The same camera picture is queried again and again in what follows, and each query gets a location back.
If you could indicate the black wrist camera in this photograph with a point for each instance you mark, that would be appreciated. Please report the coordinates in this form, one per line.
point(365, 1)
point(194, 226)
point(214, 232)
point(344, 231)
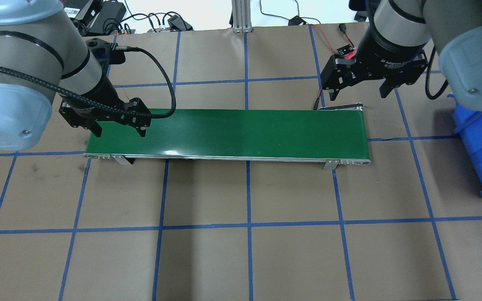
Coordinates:
point(106, 53)

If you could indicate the small sensor board red light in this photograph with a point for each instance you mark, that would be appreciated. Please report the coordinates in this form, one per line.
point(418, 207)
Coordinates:
point(347, 51)

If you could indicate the green conveyor belt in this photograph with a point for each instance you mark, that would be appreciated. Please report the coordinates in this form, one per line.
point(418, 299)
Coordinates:
point(331, 137)

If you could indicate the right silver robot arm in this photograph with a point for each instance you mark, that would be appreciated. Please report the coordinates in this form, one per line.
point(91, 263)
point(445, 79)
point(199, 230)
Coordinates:
point(392, 47)

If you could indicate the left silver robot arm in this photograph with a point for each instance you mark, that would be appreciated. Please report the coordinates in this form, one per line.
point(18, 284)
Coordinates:
point(42, 54)

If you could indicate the black power adapter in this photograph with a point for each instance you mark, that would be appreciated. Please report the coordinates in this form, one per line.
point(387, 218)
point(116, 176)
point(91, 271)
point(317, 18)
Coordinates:
point(108, 19)

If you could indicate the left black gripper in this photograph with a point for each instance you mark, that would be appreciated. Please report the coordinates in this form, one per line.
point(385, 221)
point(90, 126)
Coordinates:
point(105, 93)

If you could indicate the aluminium frame post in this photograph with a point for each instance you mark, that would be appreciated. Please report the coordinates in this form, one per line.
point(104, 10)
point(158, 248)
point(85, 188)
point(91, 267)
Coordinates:
point(241, 16)

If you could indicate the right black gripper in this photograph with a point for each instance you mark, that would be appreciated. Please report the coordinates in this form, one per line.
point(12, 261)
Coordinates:
point(385, 57)

